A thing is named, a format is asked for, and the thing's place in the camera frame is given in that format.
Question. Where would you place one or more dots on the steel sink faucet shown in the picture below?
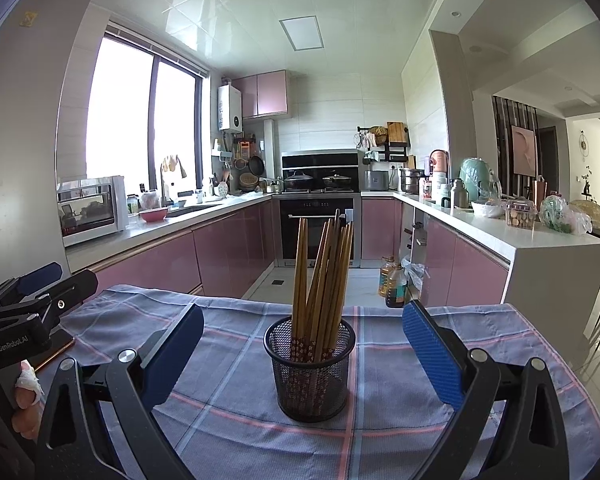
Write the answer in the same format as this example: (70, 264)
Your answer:
(163, 185)

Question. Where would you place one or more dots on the yellow cooking oil bottle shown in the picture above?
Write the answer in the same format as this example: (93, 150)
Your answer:
(386, 282)

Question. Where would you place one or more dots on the clear plastic food box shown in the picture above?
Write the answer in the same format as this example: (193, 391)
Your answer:
(520, 215)

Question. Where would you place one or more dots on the white bowl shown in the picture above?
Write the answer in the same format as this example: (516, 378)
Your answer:
(487, 210)

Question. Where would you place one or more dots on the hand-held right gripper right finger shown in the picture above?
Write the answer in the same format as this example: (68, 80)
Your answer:
(430, 355)

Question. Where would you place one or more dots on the dark cooking oil bottle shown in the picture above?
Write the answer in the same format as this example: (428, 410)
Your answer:
(397, 292)

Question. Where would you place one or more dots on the pink wall cabinet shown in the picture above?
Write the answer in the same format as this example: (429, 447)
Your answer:
(265, 95)

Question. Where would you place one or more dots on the ceiling light panel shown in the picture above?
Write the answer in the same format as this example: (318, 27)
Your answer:
(302, 35)

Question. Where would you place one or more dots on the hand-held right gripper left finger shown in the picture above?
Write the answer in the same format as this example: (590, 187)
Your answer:
(177, 350)

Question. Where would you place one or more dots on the steel stockpot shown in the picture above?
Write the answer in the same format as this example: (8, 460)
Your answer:
(411, 181)

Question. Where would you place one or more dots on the pink electric kettle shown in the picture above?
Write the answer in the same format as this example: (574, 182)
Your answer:
(439, 161)

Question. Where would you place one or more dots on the black lidded pot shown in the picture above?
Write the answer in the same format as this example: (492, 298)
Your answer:
(337, 182)
(298, 182)

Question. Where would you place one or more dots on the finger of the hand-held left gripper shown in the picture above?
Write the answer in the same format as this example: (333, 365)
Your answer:
(75, 287)
(40, 275)

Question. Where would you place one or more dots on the bunch of wooden chopsticks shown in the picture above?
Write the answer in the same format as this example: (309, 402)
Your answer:
(330, 280)

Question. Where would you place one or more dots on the wall-mounted kitchen rack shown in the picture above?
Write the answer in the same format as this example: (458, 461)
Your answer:
(397, 147)

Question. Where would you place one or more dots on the round woven basket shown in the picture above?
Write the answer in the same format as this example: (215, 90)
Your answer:
(250, 181)

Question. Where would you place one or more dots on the black built-in oven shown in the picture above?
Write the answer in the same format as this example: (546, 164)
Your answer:
(312, 206)

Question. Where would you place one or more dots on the pink bowl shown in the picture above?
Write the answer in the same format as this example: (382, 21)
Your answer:
(153, 216)

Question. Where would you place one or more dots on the black range hood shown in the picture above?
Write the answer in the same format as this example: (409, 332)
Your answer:
(320, 160)

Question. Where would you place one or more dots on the framed wall painting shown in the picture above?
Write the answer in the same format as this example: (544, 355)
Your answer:
(524, 150)

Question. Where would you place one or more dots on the narrow pink base cabinet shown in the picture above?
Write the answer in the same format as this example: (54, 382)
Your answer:
(380, 225)

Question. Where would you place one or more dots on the green plastic bag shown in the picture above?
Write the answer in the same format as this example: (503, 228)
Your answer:
(555, 212)

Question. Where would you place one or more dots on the white microwave oven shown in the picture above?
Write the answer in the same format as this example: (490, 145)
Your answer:
(90, 210)

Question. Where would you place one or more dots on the pink peninsula counter cabinets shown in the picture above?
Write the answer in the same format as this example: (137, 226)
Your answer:
(475, 270)

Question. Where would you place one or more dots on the steel flask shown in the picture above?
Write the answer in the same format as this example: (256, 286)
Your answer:
(460, 195)

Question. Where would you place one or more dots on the crumpled clear plastic bag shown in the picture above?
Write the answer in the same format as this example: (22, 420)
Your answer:
(414, 272)

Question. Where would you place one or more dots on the pink sink counter cabinets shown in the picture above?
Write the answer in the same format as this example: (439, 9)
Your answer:
(220, 255)

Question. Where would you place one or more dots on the blue plaid tablecloth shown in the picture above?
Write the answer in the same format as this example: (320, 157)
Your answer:
(230, 385)

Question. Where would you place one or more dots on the green air fryer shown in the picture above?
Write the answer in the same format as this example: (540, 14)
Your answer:
(475, 175)

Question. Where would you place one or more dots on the steel countertop appliance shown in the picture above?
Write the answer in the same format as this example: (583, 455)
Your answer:
(376, 181)

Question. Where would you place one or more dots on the grey refrigerator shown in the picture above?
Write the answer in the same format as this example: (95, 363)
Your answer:
(25, 135)

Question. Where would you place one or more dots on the wall clock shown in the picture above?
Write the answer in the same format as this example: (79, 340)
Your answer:
(584, 144)

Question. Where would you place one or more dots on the black mesh utensil holder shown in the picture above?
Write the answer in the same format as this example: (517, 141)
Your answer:
(310, 395)

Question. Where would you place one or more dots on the person's left hand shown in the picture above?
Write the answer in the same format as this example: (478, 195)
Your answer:
(29, 390)

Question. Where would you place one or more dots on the large kitchen window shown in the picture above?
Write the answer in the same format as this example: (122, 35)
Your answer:
(125, 110)

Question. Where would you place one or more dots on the hanging black frying pan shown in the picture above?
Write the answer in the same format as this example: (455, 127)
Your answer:
(256, 166)

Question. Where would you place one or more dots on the white water heater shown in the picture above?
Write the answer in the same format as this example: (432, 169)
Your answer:
(230, 107)

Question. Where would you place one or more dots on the dark slatted screen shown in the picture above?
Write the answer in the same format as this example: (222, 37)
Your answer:
(502, 135)

